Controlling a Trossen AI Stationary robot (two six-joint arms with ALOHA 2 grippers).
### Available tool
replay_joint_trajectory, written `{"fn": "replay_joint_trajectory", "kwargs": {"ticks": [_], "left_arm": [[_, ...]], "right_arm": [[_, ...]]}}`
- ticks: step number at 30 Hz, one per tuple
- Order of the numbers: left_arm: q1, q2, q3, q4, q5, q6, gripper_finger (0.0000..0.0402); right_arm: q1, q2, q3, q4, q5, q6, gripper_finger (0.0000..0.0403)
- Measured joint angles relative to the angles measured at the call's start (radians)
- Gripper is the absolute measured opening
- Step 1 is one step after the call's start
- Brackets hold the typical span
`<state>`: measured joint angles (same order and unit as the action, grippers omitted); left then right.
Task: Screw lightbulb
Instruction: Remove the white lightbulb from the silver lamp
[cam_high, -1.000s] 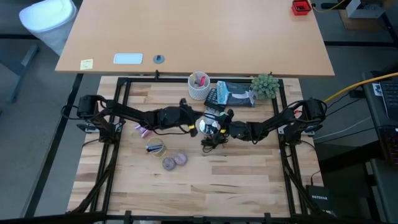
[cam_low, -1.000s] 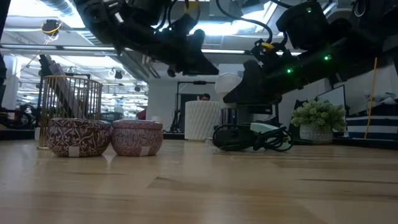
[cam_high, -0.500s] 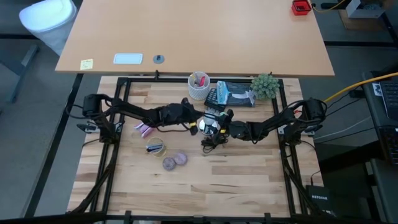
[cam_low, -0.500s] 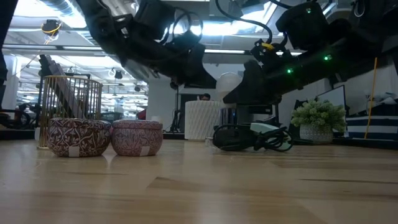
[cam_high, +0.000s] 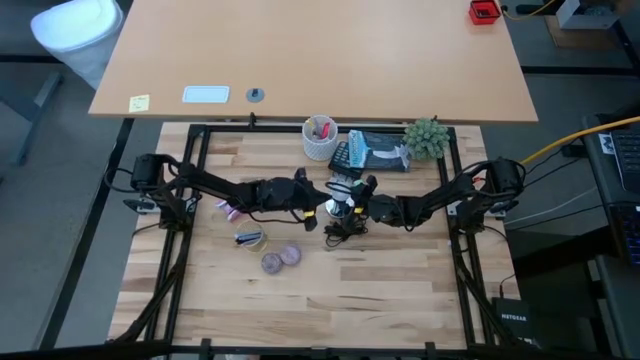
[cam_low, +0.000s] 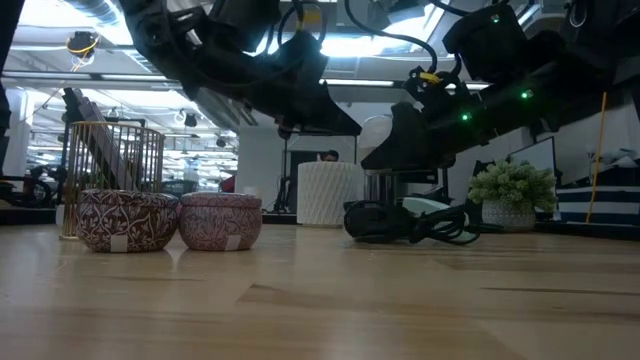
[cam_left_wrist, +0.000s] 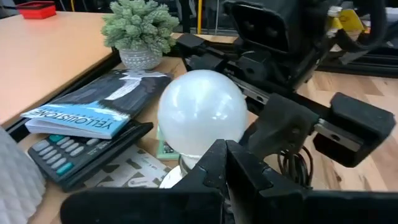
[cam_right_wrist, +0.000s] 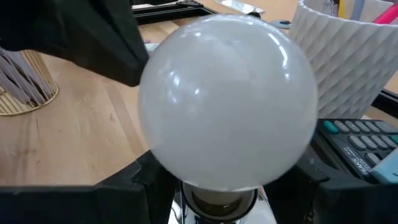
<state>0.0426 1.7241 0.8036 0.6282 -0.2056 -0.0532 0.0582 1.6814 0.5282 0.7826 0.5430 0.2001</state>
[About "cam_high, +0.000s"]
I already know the black backlit keyboard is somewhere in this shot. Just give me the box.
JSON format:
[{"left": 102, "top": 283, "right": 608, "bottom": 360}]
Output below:
[{"left": 612, "top": 203, "right": 640, "bottom": 266}]

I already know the black aluminium table frame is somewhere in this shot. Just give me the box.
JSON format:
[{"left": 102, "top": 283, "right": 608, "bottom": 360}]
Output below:
[{"left": 107, "top": 112, "right": 521, "bottom": 360}]

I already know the grey metal table leg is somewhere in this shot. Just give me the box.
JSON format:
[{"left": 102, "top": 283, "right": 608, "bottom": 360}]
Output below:
[{"left": 0, "top": 69, "right": 66, "bottom": 166}]

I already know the white textured pen cup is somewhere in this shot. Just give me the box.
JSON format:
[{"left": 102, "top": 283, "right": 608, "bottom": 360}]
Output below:
[{"left": 301, "top": 114, "right": 340, "bottom": 162}]

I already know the beige wooden desk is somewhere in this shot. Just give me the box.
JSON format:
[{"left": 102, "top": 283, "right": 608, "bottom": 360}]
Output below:
[{"left": 88, "top": 0, "right": 540, "bottom": 124}]

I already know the white rectangular desk plate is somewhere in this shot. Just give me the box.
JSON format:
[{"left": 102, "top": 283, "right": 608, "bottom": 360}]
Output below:
[{"left": 182, "top": 85, "right": 231, "bottom": 104}]

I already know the thin yellow cable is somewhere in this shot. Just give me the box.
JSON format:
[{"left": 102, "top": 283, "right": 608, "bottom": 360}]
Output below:
[{"left": 501, "top": 0, "right": 557, "bottom": 22}]

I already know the black Netgear network switch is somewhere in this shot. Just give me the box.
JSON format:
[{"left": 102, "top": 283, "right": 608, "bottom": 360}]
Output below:
[{"left": 491, "top": 297, "right": 532, "bottom": 341}]

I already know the white trash bin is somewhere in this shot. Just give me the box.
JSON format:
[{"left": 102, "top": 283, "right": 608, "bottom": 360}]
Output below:
[{"left": 30, "top": 0, "right": 125, "bottom": 90}]

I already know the pink rectangular case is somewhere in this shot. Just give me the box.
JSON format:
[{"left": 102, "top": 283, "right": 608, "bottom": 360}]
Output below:
[{"left": 214, "top": 198, "right": 245, "bottom": 223}]

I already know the black lamp power cable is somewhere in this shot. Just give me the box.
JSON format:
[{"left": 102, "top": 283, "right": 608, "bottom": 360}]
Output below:
[{"left": 323, "top": 214, "right": 369, "bottom": 247}]

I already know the white cable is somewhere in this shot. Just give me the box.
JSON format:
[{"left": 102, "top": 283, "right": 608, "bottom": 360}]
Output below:
[{"left": 504, "top": 187, "right": 601, "bottom": 227}]

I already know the dark grey flat bar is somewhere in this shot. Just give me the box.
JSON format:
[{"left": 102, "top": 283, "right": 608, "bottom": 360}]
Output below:
[{"left": 235, "top": 231, "right": 265, "bottom": 247}]

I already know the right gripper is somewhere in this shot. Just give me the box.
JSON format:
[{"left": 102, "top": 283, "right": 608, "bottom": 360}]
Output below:
[{"left": 344, "top": 175, "right": 401, "bottom": 224}]

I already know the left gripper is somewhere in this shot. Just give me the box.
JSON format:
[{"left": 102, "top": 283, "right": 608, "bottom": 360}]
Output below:
[{"left": 262, "top": 168, "right": 332, "bottom": 232}]

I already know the red plastic box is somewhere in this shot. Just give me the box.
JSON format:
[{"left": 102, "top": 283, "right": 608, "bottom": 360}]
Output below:
[{"left": 468, "top": 0, "right": 502, "bottom": 26}]

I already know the dark purple patterned candle tin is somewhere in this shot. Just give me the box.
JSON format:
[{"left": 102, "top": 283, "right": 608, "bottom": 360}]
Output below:
[{"left": 260, "top": 252, "right": 285, "bottom": 275}]

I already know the Yellowstone paperback book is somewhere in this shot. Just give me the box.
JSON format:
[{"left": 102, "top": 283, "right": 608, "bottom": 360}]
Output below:
[{"left": 348, "top": 129, "right": 412, "bottom": 174}]

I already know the grey cardboard box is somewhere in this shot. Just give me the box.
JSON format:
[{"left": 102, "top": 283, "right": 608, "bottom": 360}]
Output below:
[{"left": 555, "top": 0, "right": 621, "bottom": 31}]

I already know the black desk calculator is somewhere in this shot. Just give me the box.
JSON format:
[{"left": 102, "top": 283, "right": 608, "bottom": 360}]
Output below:
[{"left": 328, "top": 141, "right": 366, "bottom": 180}]

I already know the pink patterned candle tin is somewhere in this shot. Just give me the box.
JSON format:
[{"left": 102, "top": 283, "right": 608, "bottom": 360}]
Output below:
[{"left": 278, "top": 243, "right": 303, "bottom": 266}]

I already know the thick yellow cable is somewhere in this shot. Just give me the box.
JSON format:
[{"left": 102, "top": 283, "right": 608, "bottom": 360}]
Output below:
[{"left": 519, "top": 115, "right": 640, "bottom": 166}]

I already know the black laptop keyboard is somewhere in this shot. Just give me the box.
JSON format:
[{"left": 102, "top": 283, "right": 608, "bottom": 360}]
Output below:
[{"left": 607, "top": 127, "right": 640, "bottom": 196}]

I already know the brown cardboard sheet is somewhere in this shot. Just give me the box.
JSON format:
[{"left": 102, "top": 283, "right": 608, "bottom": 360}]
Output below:
[{"left": 544, "top": 14, "right": 629, "bottom": 50}]

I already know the potted green succulent plant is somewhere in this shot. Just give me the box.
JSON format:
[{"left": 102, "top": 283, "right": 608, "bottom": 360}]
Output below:
[{"left": 402, "top": 117, "right": 451, "bottom": 161}]

